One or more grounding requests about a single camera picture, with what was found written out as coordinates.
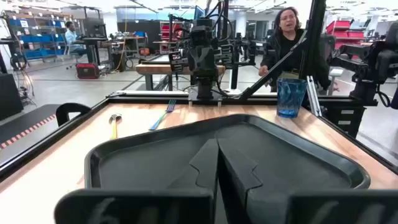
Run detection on black frame bracket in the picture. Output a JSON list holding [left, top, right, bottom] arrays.
[[55, 102, 92, 128]]

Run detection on silver aluminium rails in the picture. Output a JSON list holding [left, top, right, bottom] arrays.
[[306, 75, 323, 118]]

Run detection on seated person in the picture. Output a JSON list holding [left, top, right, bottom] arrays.
[[63, 21, 88, 58]]

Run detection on dark office desk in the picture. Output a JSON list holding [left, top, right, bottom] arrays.
[[74, 36, 108, 65]]

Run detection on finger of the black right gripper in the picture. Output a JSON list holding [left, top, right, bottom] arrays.
[[187, 46, 203, 78], [201, 46, 218, 78]]

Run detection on black orange-striped floor mat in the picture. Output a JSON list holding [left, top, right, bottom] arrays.
[[0, 104, 60, 169]]

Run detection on black control box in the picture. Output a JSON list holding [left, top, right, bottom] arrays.
[[323, 104, 368, 139]]

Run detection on rack with red bins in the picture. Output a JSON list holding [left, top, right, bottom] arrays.
[[325, 20, 365, 50], [160, 21, 184, 54]]

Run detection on black aluminium table frame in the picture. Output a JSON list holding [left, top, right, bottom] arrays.
[[0, 0, 398, 184]]

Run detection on blue-green handled fork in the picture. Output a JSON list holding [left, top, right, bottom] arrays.
[[148, 99, 177, 131]]

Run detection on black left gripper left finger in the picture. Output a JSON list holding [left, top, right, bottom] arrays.
[[167, 138, 220, 191]]

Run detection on standing person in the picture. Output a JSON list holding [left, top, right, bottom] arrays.
[[258, 6, 332, 94]]

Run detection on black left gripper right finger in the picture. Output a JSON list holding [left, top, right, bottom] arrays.
[[217, 138, 290, 224]]

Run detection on blue computer monitor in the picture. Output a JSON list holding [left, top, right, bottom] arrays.
[[193, 5, 206, 21]]

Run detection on red case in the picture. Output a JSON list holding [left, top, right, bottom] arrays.
[[76, 63, 100, 80]]

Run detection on blue translucent cup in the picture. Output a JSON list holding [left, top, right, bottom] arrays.
[[275, 77, 308, 119]]

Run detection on black plastic tray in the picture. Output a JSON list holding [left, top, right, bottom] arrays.
[[83, 113, 371, 190]]

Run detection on yellow-handled metal spoon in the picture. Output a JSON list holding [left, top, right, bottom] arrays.
[[108, 113, 123, 141]]

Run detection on shelf with blue bins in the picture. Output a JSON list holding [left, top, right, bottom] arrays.
[[2, 11, 68, 62]]

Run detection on white stool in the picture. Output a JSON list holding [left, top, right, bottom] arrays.
[[328, 67, 345, 96]]

